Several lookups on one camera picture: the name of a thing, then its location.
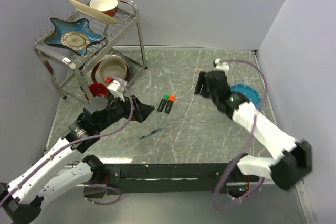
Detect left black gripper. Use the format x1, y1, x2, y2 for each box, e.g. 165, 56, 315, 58
96, 90, 154, 132

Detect blue pen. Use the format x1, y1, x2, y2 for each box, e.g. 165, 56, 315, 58
139, 127, 163, 140

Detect black green-tipped highlighter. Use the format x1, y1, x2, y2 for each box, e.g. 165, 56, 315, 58
157, 98, 168, 112

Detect orange highlighter cap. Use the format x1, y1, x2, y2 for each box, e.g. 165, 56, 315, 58
169, 95, 175, 102

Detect black orange-tipped highlighter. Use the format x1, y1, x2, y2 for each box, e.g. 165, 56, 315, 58
165, 99, 174, 114

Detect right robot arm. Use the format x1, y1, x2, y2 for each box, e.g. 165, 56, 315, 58
195, 71, 312, 190

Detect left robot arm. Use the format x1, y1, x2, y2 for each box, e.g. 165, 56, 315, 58
1, 95, 154, 223

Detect blue polka-dot plate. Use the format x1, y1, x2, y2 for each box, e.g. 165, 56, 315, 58
230, 84, 261, 108

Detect red cup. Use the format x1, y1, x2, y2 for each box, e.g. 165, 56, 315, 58
88, 83, 108, 98

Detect grey ceramic bowl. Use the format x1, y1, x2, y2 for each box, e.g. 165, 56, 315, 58
93, 58, 128, 86

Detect dark red plate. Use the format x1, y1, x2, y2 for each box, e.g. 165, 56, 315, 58
91, 60, 130, 87

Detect steel dish rack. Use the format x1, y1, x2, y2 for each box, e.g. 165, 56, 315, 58
33, 0, 148, 99

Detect small round patterned saucer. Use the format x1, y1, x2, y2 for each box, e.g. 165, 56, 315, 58
60, 31, 89, 50

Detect blue star-shaped dish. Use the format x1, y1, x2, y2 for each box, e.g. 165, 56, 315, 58
44, 18, 105, 55

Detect white and red bowl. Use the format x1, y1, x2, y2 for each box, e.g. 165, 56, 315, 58
89, 0, 118, 17

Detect beige oval plate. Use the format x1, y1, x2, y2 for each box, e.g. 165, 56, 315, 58
69, 0, 119, 25

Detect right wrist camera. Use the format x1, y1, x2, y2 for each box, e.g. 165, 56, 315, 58
213, 58, 229, 73

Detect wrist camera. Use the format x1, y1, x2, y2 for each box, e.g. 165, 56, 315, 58
213, 58, 229, 73
104, 77, 128, 102

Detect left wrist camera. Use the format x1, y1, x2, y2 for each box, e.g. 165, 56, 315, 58
104, 77, 128, 102

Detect black base frame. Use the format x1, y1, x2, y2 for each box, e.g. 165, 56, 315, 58
83, 162, 259, 200

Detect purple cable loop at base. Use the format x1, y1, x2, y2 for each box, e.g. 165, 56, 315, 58
83, 183, 123, 206

